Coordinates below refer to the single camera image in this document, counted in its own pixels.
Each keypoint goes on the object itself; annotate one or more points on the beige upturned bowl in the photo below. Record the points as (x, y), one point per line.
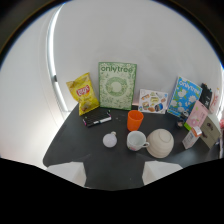
(160, 143)

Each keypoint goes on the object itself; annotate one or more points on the orange plastic cup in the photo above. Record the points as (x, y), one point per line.
(134, 120)

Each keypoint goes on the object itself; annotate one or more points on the pink floral packet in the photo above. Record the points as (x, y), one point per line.
(196, 115)

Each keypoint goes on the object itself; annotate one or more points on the olive cardboard box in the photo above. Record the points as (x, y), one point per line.
(210, 131)

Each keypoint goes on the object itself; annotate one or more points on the white light bulb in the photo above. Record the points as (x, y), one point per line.
(110, 139)

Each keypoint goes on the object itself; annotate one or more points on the small dark jar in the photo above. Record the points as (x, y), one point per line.
(182, 119)

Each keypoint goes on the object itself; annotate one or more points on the blue onlytree tissue pack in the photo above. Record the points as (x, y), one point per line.
(183, 96)

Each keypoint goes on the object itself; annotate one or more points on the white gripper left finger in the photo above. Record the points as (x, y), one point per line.
(70, 171)

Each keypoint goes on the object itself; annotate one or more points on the green onlytree tissue pack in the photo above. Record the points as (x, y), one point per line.
(116, 85)

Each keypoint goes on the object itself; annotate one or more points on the yellow chips bag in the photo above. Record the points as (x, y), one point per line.
(83, 94)

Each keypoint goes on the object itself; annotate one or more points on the white food picture card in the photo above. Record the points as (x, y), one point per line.
(152, 101)

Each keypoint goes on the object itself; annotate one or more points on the white printed mug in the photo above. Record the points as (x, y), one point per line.
(136, 140)

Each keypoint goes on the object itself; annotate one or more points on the small white orange box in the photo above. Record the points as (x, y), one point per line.
(191, 137)

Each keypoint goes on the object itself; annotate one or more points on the white pink packet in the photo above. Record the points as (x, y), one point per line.
(215, 100)

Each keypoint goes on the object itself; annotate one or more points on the black packet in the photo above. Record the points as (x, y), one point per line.
(205, 94)

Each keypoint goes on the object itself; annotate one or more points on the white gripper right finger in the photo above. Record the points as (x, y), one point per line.
(156, 170)

